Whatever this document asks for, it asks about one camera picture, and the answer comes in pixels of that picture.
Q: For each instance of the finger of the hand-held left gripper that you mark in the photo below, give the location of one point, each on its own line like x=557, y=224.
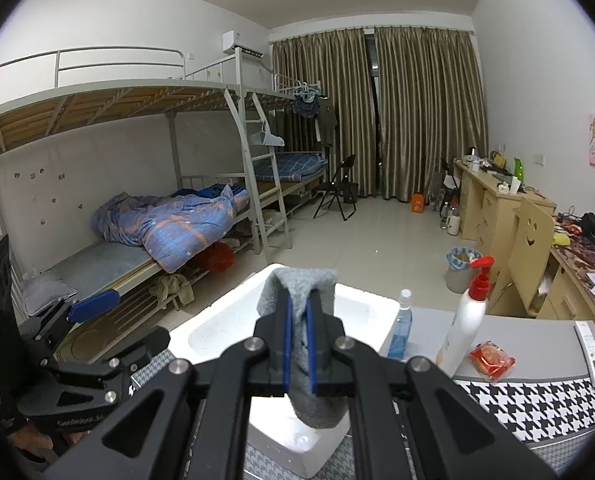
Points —
x=107, y=355
x=94, y=306

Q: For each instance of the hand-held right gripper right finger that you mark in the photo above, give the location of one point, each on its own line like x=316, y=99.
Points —
x=311, y=345

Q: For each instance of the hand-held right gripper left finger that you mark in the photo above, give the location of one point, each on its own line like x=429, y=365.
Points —
x=288, y=340

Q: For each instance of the white foam box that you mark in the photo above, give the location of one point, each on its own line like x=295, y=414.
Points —
x=360, y=310

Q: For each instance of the grey sponge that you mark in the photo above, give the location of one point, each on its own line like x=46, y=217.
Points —
x=300, y=280

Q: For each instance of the grey bed mat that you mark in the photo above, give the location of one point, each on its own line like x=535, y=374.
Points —
x=102, y=260

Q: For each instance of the grey pillow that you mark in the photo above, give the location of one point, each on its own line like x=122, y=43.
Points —
x=47, y=290

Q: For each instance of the beige cloth bundle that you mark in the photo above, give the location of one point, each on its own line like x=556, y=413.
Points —
x=172, y=291

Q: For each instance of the blue spray bottle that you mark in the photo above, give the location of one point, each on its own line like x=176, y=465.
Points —
x=400, y=332

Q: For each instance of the red bag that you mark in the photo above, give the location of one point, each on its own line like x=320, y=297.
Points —
x=217, y=259

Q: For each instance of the blue plaid quilt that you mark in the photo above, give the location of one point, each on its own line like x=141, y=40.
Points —
x=177, y=225

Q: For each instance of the white pump bottle red top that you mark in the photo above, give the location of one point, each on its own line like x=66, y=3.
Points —
x=465, y=330

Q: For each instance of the grey trash bin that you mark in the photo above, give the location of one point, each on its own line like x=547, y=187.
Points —
x=460, y=277

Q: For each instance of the blue plaid mattress cover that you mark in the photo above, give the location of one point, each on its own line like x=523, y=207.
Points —
x=292, y=165

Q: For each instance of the orange bag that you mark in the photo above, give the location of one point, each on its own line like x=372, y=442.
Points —
x=417, y=203

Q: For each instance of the black folding chair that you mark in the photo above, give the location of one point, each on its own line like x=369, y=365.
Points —
x=346, y=170

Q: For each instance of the red snack packet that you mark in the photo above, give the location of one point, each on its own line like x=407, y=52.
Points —
x=492, y=360

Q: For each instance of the houndstooth table cloth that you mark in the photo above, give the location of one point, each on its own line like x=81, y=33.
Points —
x=502, y=410

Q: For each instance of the large metal bunk bed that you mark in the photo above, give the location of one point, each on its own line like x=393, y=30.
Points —
x=127, y=95

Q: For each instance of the grey hanging garment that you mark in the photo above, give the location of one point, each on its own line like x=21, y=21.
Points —
x=327, y=122

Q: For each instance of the light wooden desk with drawers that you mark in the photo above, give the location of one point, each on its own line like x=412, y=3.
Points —
x=492, y=205

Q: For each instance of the brown striped curtain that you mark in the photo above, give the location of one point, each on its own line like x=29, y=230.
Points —
x=427, y=110
x=322, y=110

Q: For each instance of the dark blue hanging garment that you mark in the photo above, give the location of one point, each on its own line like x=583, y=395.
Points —
x=306, y=106

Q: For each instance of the small metal bunk bed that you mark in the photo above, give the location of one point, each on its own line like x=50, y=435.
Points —
x=277, y=101

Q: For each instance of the wooden chair with smiley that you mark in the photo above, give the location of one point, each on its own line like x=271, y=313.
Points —
x=527, y=240

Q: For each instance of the cluttered wooden desk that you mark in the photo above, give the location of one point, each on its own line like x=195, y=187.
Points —
x=567, y=300

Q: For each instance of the green bottle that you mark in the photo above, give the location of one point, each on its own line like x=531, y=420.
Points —
x=520, y=169

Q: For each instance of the white remote control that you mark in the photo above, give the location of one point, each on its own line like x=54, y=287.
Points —
x=591, y=355

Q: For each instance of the white air conditioner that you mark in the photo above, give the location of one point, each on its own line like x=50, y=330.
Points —
x=240, y=40

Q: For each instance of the white wall socket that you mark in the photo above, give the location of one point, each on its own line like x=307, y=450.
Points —
x=539, y=160

